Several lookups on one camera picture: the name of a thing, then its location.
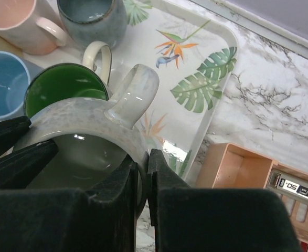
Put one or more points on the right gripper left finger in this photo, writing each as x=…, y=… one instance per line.
x=100, y=219

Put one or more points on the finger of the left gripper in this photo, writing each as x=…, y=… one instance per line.
x=19, y=168
x=11, y=131

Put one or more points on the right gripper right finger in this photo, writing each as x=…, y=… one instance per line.
x=192, y=219

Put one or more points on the white cream mug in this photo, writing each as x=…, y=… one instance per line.
x=94, y=136

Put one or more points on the light blue mug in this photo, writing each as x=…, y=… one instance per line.
x=16, y=75

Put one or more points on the orange plastic file organizer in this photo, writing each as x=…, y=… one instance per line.
x=228, y=165

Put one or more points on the green floral mug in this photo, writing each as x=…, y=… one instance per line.
x=68, y=80

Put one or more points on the stapler box in organizer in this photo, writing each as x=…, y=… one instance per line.
x=284, y=182

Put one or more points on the pink mug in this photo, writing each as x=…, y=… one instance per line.
x=32, y=26

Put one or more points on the grey blue mug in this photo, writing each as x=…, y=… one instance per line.
x=90, y=20

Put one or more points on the floral serving tray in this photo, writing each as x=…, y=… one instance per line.
x=193, y=57

